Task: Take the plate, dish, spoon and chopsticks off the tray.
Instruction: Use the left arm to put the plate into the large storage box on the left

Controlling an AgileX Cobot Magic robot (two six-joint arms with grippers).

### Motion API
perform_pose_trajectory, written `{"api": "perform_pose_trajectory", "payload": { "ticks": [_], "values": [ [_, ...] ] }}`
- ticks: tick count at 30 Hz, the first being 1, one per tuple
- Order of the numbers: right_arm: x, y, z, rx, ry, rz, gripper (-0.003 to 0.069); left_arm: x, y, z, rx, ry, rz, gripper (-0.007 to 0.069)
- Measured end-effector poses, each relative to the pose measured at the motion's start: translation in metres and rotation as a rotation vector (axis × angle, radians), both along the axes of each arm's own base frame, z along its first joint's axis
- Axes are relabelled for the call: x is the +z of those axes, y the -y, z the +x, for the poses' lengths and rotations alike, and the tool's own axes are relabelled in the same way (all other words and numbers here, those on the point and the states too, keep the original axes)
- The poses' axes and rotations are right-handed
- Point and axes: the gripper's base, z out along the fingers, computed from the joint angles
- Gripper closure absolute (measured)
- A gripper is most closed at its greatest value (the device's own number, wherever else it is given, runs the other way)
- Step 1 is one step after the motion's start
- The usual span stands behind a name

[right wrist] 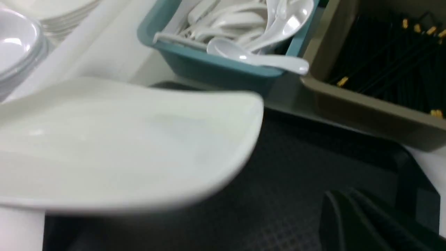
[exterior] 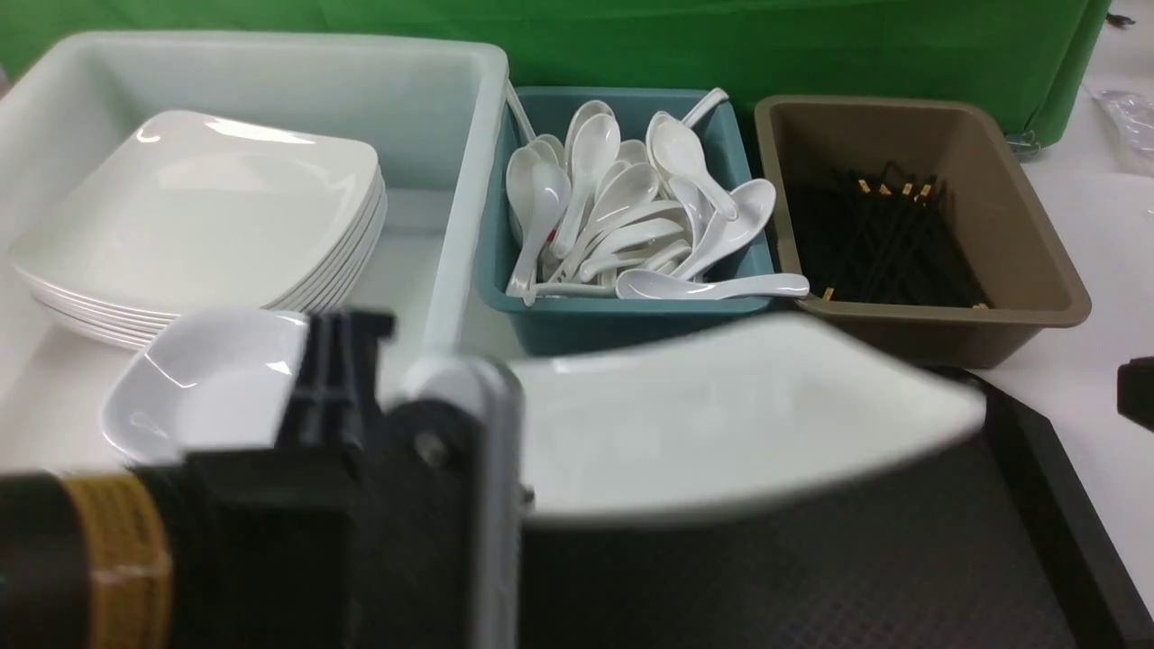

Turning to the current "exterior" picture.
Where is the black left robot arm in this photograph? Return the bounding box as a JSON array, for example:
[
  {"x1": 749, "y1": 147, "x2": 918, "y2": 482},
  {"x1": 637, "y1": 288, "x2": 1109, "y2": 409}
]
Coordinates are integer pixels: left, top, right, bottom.
[{"x1": 1, "y1": 312, "x2": 522, "y2": 648}]

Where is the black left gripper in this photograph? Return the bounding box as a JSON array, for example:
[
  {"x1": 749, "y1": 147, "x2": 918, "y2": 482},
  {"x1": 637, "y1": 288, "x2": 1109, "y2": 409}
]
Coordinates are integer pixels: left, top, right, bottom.
[{"x1": 162, "y1": 311, "x2": 477, "y2": 648}]

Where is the small white square bowl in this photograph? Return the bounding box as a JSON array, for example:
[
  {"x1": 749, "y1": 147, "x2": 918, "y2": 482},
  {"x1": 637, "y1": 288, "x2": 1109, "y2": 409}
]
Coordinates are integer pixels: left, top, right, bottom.
[{"x1": 98, "y1": 307, "x2": 307, "y2": 464}]

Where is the white square rice plate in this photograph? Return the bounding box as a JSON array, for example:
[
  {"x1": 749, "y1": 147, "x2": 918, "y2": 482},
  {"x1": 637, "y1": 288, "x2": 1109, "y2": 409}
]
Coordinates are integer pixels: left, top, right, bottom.
[{"x1": 496, "y1": 313, "x2": 986, "y2": 527}]

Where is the white spoon upright centre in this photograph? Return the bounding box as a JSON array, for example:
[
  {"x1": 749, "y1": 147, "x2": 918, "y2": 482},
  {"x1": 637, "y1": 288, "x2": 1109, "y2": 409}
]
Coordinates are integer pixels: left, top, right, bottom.
[{"x1": 550, "y1": 114, "x2": 621, "y2": 260}]

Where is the brown plastic bin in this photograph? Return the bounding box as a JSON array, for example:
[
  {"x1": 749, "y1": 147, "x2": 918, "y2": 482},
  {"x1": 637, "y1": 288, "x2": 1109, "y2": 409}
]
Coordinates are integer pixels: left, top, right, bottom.
[{"x1": 755, "y1": 96, "x2": 1092, "y2": 370}]

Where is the white ceramic soup spoon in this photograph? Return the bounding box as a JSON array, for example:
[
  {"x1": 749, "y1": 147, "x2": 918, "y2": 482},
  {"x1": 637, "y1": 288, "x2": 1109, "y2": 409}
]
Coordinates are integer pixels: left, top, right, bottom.
[{"x1": 650, "y1": 115, "x2": 739, "y2": 221}]

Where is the pile of black chopsticks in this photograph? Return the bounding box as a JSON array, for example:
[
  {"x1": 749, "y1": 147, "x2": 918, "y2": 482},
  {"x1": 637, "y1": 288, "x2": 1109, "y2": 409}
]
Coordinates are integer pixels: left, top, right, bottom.
[{"x1": 784, "y1": 161, "x2": 992, "y2": 309}]

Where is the clear plastic bag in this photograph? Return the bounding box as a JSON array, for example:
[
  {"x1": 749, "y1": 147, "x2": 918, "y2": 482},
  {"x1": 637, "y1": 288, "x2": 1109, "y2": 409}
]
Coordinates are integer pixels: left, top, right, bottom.
[{"x1": 1091, "y1": 89, "x2": 1153, "y2": 176}]

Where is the white spoon lying front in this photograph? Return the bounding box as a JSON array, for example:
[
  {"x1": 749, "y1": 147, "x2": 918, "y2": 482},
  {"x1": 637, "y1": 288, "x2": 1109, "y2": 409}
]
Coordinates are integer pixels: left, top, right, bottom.
[{"x1": 615, "y1": 270, "x2": 811, "y2": 301}]

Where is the green cloth backdrop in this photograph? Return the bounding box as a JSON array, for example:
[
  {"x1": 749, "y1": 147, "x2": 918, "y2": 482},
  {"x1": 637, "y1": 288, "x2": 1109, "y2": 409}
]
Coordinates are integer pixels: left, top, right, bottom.
[{"x1": 1, "y1": 1, "x2": 1110, "y2": 146}]

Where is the white spoon left front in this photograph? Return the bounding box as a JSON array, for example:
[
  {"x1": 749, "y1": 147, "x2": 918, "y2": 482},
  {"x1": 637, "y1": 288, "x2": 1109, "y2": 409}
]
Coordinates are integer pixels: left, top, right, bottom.
[{"x1": 504, "y1": 161, "x2": 572, "y2": 298}]

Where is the black serving tray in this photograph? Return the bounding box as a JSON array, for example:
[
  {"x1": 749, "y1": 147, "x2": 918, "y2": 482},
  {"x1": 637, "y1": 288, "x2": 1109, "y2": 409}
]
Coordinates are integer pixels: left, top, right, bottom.
[{"x1": 517, "y1": 370, "x2": 1151, "y2": 648}]

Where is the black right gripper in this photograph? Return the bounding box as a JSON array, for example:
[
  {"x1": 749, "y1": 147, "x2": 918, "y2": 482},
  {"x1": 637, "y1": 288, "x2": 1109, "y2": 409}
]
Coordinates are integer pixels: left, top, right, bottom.
[{"x1": 1116, "y1": 356, "x2": 1154, "y2": 432}]

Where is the stack of white square plates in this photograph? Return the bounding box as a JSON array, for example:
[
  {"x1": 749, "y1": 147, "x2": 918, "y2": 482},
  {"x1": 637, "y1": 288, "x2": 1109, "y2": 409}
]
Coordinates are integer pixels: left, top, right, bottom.
[{"x1": 8, "y1": 110, "x2": 388, "y2": 350}]

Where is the large white plastic tub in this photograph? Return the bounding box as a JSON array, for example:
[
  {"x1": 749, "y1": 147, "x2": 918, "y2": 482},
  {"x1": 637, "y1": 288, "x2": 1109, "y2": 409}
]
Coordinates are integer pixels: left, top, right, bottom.
[{"x1": 1, "y1": 32, "x2": 508, "y2": 473}]

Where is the white spoon right leaning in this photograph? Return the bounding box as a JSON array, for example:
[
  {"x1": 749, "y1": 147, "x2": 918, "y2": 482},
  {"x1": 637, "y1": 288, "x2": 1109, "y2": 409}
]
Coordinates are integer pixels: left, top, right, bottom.
[{"x1": 672, "y1": 179, "x2": 775, "y2": 279}]

